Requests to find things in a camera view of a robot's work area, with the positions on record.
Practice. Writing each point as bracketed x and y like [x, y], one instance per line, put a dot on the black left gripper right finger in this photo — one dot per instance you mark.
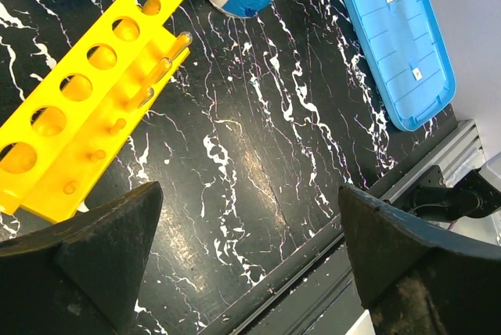
[414, 277]

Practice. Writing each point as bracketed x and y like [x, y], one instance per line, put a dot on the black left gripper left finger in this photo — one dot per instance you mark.
[83, 275]

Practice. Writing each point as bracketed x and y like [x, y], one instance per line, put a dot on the yellow test tube rack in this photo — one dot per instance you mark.
[61, 139]

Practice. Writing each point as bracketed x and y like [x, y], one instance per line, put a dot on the glass test tube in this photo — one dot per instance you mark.
[183, 41]
[158, 72]
[142, 97]

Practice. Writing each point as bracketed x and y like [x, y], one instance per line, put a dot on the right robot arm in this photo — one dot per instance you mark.
[470, 208]

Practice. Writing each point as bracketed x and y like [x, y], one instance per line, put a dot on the light blue plastic lid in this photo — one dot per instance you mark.
[406, 54]

